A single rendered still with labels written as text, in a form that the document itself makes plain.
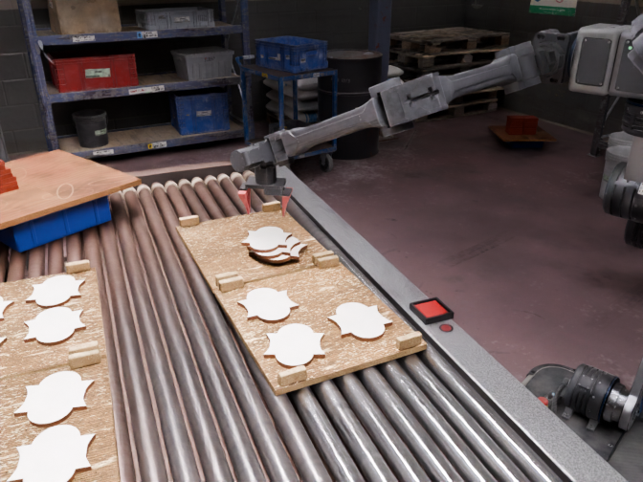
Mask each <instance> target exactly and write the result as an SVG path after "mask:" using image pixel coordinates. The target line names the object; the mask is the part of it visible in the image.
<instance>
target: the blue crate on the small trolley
mask: <svg viewBox="0 0 643 482"><path fill-rule="evenodd" d="M327 42H328V41H324V40H318V39H312V38H306V37H298V36H291V35H285V36H277V37H268V38H259V39H255V44H256V59H255V65H258V66H259V67H264V68H268V69H273V70H278V71H282V72H287V73H292V74H298V73H304V72H310V71H316V70H321V69H326V68H327V67H328V61H327V57H328V55H327V52H328V51H327Z"/></svg>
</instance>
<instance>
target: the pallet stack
mask: <svg viewBox="0 0 643 482"><path fill-rule="evenodd" d="M492 36H493V37H495V38H496V40H495V45H488V44H482V43H488V37H492ZM434 37H437V38H434ZM509 37H510V33H503V32H499V33H497V32H494V31H487V30H478V29H469V28H464V27H454V28H444V29H433V30H423V31H413V32H401V33H391V34H390V42H389V62H388V65H391V66H395V67H398V68H400V69H401V70H402V71H404V74H402V75H401V76H399V77H400V79H401V80H403V81H404V82H408V81H411V80H414V79H416V78H419V77H423V76H425V75H428V74H431V73H435V72H438V73H439V74H440V75H442V76H450V75H454V74H458V73H461V72H465V71H468V70H472V69H475V68H478V67H482V66H484V65H487V64H491V63H492V62H493V61H494V60H496V56H495V53H494V59H492V58H489V53H490V52H498V51H500V50H503V49H506V47H507V46H508V45H509ZM398 40H400V41H402V43H401V44H397V43H398ZM456 40H461V42H457V43H455V41H456ZM397 54H399V55H398V56H397ZM415 59H417V60H415ZM397 62H398V63H397ZM498 90H504V88H503V86H491V87H488V88H485V89H482V90H479V91H476V92H473V93H471V94H468V95H465V96H462V97H459V98H456V99H453V100H452V101H450V102H449V104H448V107H449V108H448V109H445V110H449V115H445V116H438V117H432V118H428V115H427V116H424V117H421V118H418V119H415V120H412V121H413V122H414V123H418V122H426V121H440V120H445V119H452V118H458V117H464V116H470V115H475V114H482V113H487V112H492V111H496V110H497V106H498V103H497V102H496V101H498V99H497V91H498ZM478 93H483V95H480V94H478ZM484 102H485V104H484V106H483V109H481V110H476V111H469V112H464V107H469V106H476V105H478V104H479V103H484Z"/></svg>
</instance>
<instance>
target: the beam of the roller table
mask: <svg viewBox="0 0 643 482"><path fill-rule="evenodd" d="M276 169H277V178H285V179H286V184H285V186H283V190H284V189H285V188H286V187H292V188H293V191H292V194H291V196H290V198H291V199H292V200H293V201H294V203H295V204H296V205H297V206H298V207H299V208H300V209H301V210H302V211H303V212H304V213H305V214H306V215H307V216H308V217H309V218H310V219H311V220H312V221H313V222H314V223H315V224H316V225H317V226H318V227H319V229H320V230H321V231H322V232H323V233H324V234H325V235H326V236H327V237H328V238H329V239H330V240H331V241H332V242H333V243H334V244H335V245H336V246H337V247H338V248H339V249H340V250H341V251H342V252H343V253H344V255H345V256H346V257H347V258H348V259H349V260H350V261H351V262H352V263H353V264H354V265H355V266H356V267H357V268H358V269H359V270H360V271H361V272H362V273H363V274H364V275H365V276H366V277H367V278H368V279H369V281H370V282H371V283H372V284H373V285H374V286H375V287H376V288H377V289H378V290H379V291H380V292H381V293H382V294H383V295H384V296H385V297H386V298H387V299H388V300H389V301H390V302H391V303H392V304H393V305H394V306H395V308H396V309H397V310H398V311H399V312H400V313H401V314H402V315H403V316H404V317H405V318H406V319H407V320H408V321H409V322H410V323H411V324H412V325H413V326H414V327H415V328H416V329H417V330H418V331H419V332H420V333H421V334H422V336H423V337H424V338H425V339H426V340H427V341H428V342H429V343H430V344H431V345H432V346H433V347H434V348H435V349H436V350H437V351H438V352H439V353H440V354H441V355H442V356H443V357H444V358H445V359H446V361H447V362H448V363H449V364H450V365H451V366H452V367H453V368H454V369H455V370H456V371H457V372H458V373H459V374H460V375H461V376H462V377H463V378H464V379H465V380H466V381H467V382H468V383H469V384H470V385H471V387H472V388H473V389H474V390H475V391H476V392H477V393H478V394H479V395H480V396H481V397H482V398H483V399H484V400H485V401H486V402H487V403H488V404H489V405H490V406H491V407H492V408H493V409H494V410H495V411H496V412H497V414H498V415H499V416H500V417H501V418H502V419H503V420H504V421H505V422H506V423H507V424H508V425H509V426H510V427H511V428H512V429H513V430H515V431H516V432H517V433H518V435H519V436H520V437H521V439H522V440H523V441H524V442H525V443H526V444H527V445H528V446H529V447H530V448H531V449H532V450H534V451H535V452H536V453H537V454H538V455H539V456H540V457H541V458H542V459H543V460H544V462H545V463H546V464H547V466H548V467H549V468H551V469H552V470H553V471H554V472H555V473H556V474H557V475H558V476H559V477H560V478H561V479H562V480H563V481H564V482H628V481H627V480H626V479H625V478H624V477H623V476H622V475H621V474H620V473H618V472H617V471H616V470H615V469H614V468H613V467H612V466H611V465H610V464H609V463H608V462H606V461H605V460H604V459H603V458H602V457H601V456H600V455H599V454H598V453H597V452H596V451H595V450H593V449H592V448H591V447H590V446H589V445H588V444H587V443H586V442H585V441H584V440H582V439H581V438H580V437H579V436H578V435H577V434H576V433H575V432H574V431H573V430H572V429H571V428H569V427H568V426H567V425H566V424H565V423H564V422H563V421H562V420H561V419H560V418H559V417H557V416H556V415H555V414H554V413H553V412H552V411H551V410H550V409H549V408H548V407H547V406H545V405H544V404H543V403H542V402H541V401H540V400H539V399H538V398H537V397H536V396H535V395H533V394H532V393H531V392H530V391H529V390H528V389H527V388H526V387H525V386H524V385H523V384H522V383H520V382H519V381H518V380H517V379H516V378H515V377H514V376H513V375H512V374H511V373H509V372H508V371H507V370H506V369H505V368H504V367H503V366H502V365H501V364H500V363H499V362H498V361H496V360H495V359H494V358H493V357H492V356H491V355H490V354H489V353H488V352H487V351H486V350H484V349H483V348H482V347H481V346H480V345H479V344H478V343H477V342H476V341H475V340H474V339H472V338H471V337H470V336H469V335H468V334H467V333H466V332H465V331H464V330H463V329H462V328H460V327H459V326H458V325H457V324H456V323H455V322H454V321H453V320H452V319H447V320H443V321H439V322H436V323H432V324H428V325H425V324H424V323H423V322H422V321H421V320H420V319H419V318H418V317H417V316H416V315H415V314H414V313H413V312H412V311H411V310H410V303H412V302H415V301H419V300H424V299H428V297H427V296H426V295H424V294H423V293H422V292H421V291H420V290H419V289H418V288H417V287H416V286H415V285H414V284H413V283H411V282H410V281H409V280H408V279H407V278H406V277H405V276H404V275H403V274H402V273H401V272H399V271H398V270H397V269H396V268H395V267H394V266H393V265H392V264H391V263H390V262H389V261H387V260H386V259H385V258H384V257H383V256H382V255H381V254H380V253H379V252H378V251H377V250H375V249H374V248H373V247H372V246H371V245H370V244H369V243H368V242H367V241H366V240H365V239H364V238H363V237H362V236H361V235H360V234H359V233H358V232H357V231H355V230H354V229H353V228H351V227H350V226H349V225H348V224H347V223H346V222H345V220H344V219H343V218H342V217H341V216H339V215H338V214H337V213H336V212H335V211H334V210H333V209H332V208H331V207H330V206H329V205H327V204H326V203H325V202H324V201H323V200H322V199H321V198H320V197H319V196H318V195H317V194H315V193H314V192H313V191H312V190H311V189H310V188H309V187H308V186H307V185H306V184H305V183H303V182H302V181H301V180H300V179H299V178H298V177H297V176H296V175H295V174H294V173H293V172H292V171H290V170H289V169H288V168H287V167H286V166H285V165H284V166H281V167H279V165H276ZM441 324H449V325H451V326H453V328H454V330H453V331H452V332H443V331H441V330H440V329H439V326H440V325H441Z"/></svg>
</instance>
